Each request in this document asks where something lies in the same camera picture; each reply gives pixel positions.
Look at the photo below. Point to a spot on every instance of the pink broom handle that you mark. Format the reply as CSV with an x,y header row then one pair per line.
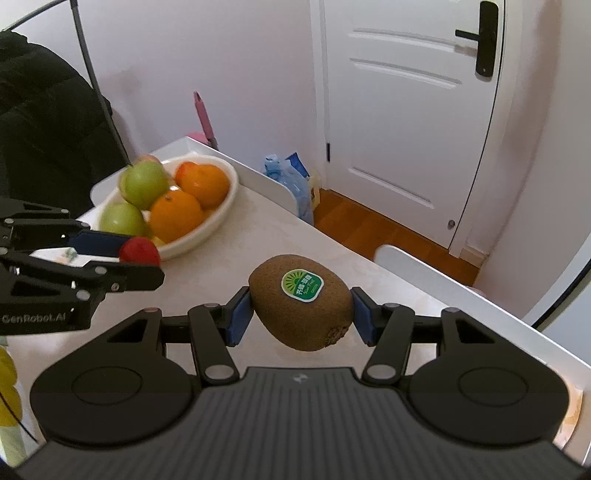
x,y
205,122

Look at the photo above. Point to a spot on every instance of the black garment on rack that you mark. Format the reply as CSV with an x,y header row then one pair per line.
x,y
56,142

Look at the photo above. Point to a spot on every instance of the black door handle lock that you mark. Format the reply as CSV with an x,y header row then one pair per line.
x,y
486,38

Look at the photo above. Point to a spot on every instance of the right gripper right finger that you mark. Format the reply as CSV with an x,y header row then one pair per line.
x,y
388,329

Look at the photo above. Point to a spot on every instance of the cream duck-print bowl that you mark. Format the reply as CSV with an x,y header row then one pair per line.
x,y
213,217

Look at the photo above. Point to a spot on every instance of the large orange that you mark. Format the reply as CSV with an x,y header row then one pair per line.
x,y
207,184
174,215

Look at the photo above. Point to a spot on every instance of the yellow-red apple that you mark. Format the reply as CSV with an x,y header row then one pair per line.
x,y
145,158

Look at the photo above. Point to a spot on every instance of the white tray table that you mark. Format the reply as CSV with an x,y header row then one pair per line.
x,y
257,228

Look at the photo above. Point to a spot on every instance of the brown kiwi with sticker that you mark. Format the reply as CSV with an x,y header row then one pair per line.
x,y
300,302

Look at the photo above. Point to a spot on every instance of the white panel door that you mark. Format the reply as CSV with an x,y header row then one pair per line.
x,y
405,115

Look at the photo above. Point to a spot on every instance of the small mandarin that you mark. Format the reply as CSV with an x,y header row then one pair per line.
x,y
182,169

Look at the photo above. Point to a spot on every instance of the green apple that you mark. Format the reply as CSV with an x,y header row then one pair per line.
x,y
123,218
143,183

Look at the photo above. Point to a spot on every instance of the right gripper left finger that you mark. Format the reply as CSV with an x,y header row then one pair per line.
x,y
213,329

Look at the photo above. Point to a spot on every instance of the floral white tablecloth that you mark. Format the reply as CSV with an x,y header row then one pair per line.
x,y
299,376

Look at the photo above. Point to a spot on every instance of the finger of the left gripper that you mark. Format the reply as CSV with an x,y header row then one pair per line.
x,y
106,277
27,227

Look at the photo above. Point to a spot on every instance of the blue plastic bag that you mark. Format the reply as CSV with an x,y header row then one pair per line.
x,y
283,172

